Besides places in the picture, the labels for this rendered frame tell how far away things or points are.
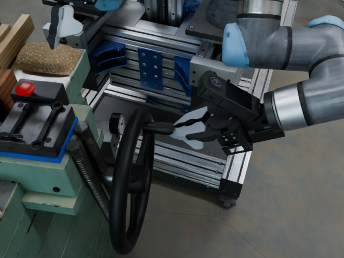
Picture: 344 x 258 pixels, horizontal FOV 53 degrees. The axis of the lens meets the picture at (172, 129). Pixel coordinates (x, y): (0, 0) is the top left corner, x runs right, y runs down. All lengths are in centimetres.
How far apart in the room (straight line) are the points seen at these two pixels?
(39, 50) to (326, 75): 58
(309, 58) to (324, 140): 135
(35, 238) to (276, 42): 57
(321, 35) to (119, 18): 81
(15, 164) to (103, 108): 111
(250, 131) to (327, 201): 114
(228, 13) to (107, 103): 86
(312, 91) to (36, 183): 47
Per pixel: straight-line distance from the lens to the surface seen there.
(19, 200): 66
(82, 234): 101
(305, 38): 62
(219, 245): 152
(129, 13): 131
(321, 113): 58
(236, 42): 60
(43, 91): 61
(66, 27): 70
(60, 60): 81
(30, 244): 74
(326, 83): 58
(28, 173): 61
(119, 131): 97
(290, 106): 57
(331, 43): 63
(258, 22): 60
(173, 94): 130
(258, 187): 167
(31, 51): 83
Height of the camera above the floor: 141
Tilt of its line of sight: 50 degrees down
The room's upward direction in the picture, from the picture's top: straight up
